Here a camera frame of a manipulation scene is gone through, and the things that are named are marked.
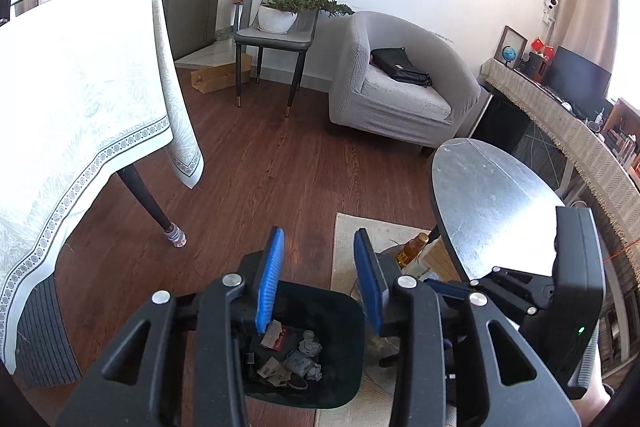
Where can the bonsai in white pot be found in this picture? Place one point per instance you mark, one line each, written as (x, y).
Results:
(275, 21)

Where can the brown tape roll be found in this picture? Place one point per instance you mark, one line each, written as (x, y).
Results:
(292, 383)

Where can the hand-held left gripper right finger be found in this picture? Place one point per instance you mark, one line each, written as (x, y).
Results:
(367, 282)

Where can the small red flags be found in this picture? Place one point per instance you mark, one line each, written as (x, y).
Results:
(542, 47)

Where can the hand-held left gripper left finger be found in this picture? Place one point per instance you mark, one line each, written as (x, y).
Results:
(267, 282)

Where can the wooden shelf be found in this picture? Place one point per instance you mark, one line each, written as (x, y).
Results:
(625, 132)

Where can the black cabinet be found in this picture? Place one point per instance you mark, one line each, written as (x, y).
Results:
(502, 122)

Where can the black handbag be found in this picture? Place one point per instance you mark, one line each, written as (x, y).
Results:
(395, 62)

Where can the beige rug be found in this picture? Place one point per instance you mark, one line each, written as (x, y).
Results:
(345, 247)

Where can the black trash bin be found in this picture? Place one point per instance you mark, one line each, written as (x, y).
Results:
(340, 332)

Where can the small blue globe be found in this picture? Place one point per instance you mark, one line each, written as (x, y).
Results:
(509, 53)

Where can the black monitor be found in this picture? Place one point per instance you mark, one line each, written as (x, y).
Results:
(577, 74)

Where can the pale green patterned tablecloth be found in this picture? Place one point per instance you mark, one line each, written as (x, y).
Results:
(75, 107)

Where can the white security camera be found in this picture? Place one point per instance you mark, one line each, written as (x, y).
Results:
(552, 4)

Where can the grey armchair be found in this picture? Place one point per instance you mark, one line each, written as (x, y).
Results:
(360, 97)

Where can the brown wooden box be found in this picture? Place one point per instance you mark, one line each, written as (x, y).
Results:
(532, 68)

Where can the black table leg with sock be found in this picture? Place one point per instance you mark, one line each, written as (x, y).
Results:
(147, 202)

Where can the cardboard box on floor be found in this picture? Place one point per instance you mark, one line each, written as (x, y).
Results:
(217, 79)

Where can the beige herringbone fringed cloth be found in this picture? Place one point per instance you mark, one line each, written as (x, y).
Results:
(575, 142)

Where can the person's right forearm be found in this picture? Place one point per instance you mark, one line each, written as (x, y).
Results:
(592, 407)

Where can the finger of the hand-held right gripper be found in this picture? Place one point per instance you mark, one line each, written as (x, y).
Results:
(450, 289)
(520, 284)

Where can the red and white cardboard box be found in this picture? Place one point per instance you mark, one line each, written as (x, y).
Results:
(272, 337)

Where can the amber bottle with gold cap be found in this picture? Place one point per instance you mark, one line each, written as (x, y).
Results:
(410, 252)

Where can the dark grey ribbed object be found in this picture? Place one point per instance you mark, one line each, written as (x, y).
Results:
(47, 337)

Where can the round grey marble table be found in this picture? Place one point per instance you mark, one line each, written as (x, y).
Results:
(490, 207)

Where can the white paper ball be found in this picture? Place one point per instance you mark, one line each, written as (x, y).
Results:
(309, 342)
(314, 371)

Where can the grey dining chair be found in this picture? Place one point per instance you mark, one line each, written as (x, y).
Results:
(272, 39)

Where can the blue white wet wipes packet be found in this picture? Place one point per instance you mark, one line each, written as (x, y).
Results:
(297, 362)

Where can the white printed leaflet card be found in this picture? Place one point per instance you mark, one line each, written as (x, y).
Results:
(269, 368)

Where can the wooden picture frame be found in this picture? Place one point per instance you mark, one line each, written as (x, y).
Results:
(517, 38)

